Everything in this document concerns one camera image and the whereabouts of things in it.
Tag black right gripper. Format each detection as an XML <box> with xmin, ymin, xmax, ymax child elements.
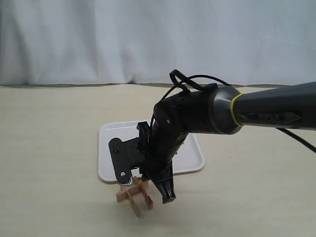
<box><xmin>143</xmin><ymin>95</ymin><xmax>213</xmax><ymax>204</ymax></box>

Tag notched wooden puzzle bar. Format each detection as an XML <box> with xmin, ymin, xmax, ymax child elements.
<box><xmin>140</xmin><ymin>181</ymin><xmax>153</xmax><ymax>210</ymax></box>
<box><xmin>128</xmin><ymin>182</ymin><xmax>142</xmax><ymax>217</ymax></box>

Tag wooden cross piece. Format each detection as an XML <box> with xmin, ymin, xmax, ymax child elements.
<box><xmin>116</xmin><ymin>185</ymin><xmax>141</xmax><ymax>202</ymax></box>
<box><xmin>133</xmin><ymin>176</ymin><xmax>149</xmax><ymax>190</ymax></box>

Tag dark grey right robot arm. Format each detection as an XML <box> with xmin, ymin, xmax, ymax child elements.
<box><xmin>141</xmin><ymin>82</ymin><xmax>316</xmax><ymax>203</ymax></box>

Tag white plastic tray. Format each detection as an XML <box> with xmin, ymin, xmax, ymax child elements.
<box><xmin>97</xmin><ymin>119</ymin><xmax>205</xmax><ymax>183</ymax></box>

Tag white backdrop curtain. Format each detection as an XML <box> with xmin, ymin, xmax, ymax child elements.
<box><xmin>0</xmin><ymin>0</ymin><xmax>316</xmax><ymax>85</ymax></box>

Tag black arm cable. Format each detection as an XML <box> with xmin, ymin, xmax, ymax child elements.
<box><xmin>150</xmin><ymin>69</ymin><xmax>316</xmax><ymax>152</ymax></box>

